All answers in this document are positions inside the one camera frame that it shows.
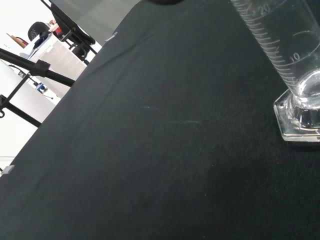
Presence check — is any black bench cloth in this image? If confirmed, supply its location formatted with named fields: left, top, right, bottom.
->
left=0, top=0, right=320, bottom=240

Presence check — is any grey cloth clip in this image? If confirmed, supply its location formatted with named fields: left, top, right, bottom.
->
left=0, top=164, right=16, bottom=176
left=104, top=31, right=119, bottom=43

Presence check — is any white perforated box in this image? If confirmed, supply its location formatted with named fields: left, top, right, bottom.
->
left=26, top=33, right=88, bottom=76

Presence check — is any black tripod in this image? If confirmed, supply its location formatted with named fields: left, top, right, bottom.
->
left=0, top=47, right=77, bottom=129

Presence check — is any black round headrest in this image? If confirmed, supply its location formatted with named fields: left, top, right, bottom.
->
left=27, top=21, right=49, bottom=41

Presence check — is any black frame cart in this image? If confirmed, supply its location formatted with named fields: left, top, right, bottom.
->
left=40, top=0, right=98, bottom=66

